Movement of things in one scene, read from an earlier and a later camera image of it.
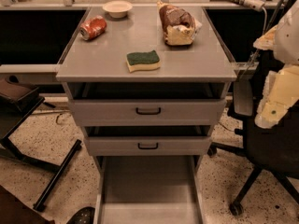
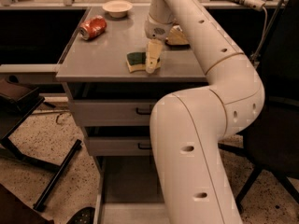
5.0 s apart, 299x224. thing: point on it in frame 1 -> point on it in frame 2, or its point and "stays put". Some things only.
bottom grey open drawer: (149, 189) stays put
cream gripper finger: (266, 41) -> (153, 55)
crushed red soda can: (92, 27) stays put
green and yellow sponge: (143, 61) stays put
